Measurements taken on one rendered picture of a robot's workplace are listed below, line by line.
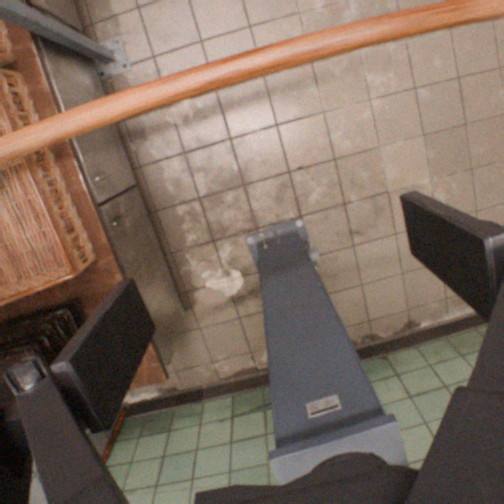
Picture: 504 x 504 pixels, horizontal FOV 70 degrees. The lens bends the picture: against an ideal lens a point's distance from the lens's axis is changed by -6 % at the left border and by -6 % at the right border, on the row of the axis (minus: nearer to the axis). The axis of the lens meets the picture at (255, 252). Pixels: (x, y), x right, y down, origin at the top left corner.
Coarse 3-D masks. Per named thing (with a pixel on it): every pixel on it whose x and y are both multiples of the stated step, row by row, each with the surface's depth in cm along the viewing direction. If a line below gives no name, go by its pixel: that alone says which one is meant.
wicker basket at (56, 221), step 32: (0, 96) 82; (0, 128) 97; (32, 160) 90; (0, 192) 102; (32, 192) 103; (64, 192) 101; (0, 224) 105; (32, 224) 106; (64, 224) 97; (0, 256) 109; (64, 256) 94; (96, 256) 110; (0, 288) 110; (32, 288) 95
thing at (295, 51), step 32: (448, 0) 38; (480, 0) 37; (320, 32) 39; (352, 32) 38; (384, 32) 38; (416, 32) 39; (224, 64) 39; (256, 64) 39; (288, 64) 40; (128, 96) 40; (160, 96) 40; (192, 96) 41; (32, 128) 40; (64, 128) 40; (96, 128) 42; (0, 160) 42
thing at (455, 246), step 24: (408, 192) 16; (408, 216) 16; (432, 216) 14; (456, 216) 12; (408, 240) 17; (432, 240) 14; (456, 240) 12; (480, 240) 10; (432, 264) 15; (456, 264) 13; (480, 264) 11; (456, 288) 13; (480, 288) 11; (480, 312) 12
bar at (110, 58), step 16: (0, 0) 71; (16, 0) 77; (0, 16) 75; (16, 16) 78; (32, 16) 84; (48, 32) 94; (64, 32) 101; (80, 48) 116; (96, 48) 125; (112, 48) 143; (96, 64) 145; (112, 64) 145; (128, 64) 145
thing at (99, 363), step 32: (128, 288) 17; (96, 320) 14; (128, 320) 16; (64, 352) 12; (96, 352) 13; (128, 352) 15; (64, 384) 12; (96, 384) 12; (128, 384) 15; (96, 416) 12
